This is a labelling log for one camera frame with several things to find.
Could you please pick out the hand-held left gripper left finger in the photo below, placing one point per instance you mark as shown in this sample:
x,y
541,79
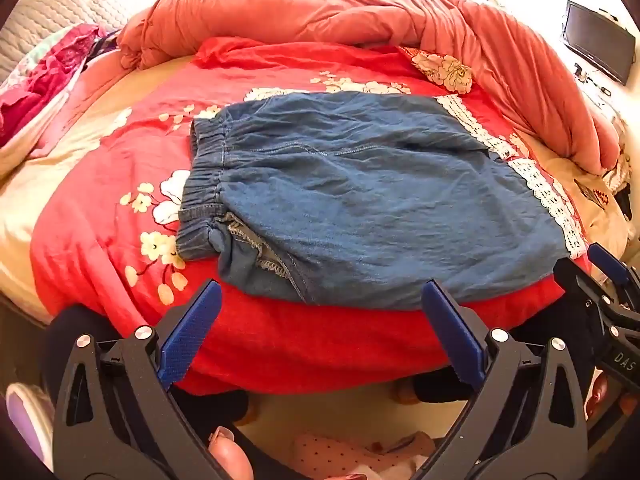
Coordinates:
x,y
192,330

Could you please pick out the purple white slipper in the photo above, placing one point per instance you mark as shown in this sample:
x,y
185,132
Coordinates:
x,y
27,420

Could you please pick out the person's right hand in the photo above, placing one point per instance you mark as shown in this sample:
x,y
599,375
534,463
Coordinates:
x,y
597,400

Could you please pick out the black wall television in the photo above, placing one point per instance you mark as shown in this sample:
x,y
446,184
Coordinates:
x,y
595,35

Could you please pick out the pink dotted slipper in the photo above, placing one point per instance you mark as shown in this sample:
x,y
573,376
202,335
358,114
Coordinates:
x,y
350,452

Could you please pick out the dark cloth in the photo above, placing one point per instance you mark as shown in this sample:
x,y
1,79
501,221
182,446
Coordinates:
x,y
622,200

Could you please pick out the blue denim pants lace trim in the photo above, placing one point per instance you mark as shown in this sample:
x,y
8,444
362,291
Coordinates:
x,y
375,185

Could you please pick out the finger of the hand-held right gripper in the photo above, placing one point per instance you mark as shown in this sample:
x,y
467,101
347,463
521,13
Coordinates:
x,y
575,282
607,262

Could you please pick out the salmon pink quilt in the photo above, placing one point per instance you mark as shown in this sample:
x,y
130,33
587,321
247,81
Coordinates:
x,y
350,10

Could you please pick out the person's left hand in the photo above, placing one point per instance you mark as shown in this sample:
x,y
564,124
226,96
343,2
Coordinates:
x,y
227,457

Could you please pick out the grey quilted pillow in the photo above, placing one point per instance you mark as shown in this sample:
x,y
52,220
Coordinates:
x,y
50,15

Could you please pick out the magenta clothing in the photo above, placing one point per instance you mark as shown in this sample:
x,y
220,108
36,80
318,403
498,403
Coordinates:
x,y
45,75

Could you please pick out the red floral bedsheet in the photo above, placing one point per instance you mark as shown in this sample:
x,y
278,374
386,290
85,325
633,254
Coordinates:
x,y
125,160

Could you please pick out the black wall plug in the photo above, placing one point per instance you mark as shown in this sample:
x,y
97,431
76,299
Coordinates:
x,y
580,71

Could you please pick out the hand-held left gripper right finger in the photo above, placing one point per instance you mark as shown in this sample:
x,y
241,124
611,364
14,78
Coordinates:
x,y
455,335

